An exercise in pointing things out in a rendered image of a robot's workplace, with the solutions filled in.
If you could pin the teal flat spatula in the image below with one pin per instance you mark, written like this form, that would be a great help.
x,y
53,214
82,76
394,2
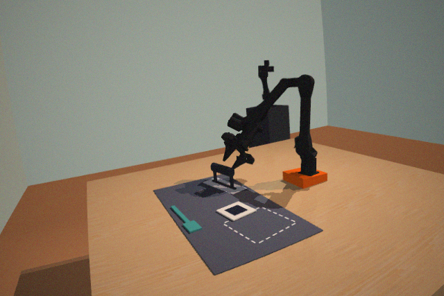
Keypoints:
x,y
191,226

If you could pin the cream square tile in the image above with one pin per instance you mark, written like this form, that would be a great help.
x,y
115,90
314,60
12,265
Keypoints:
x,y
236,210

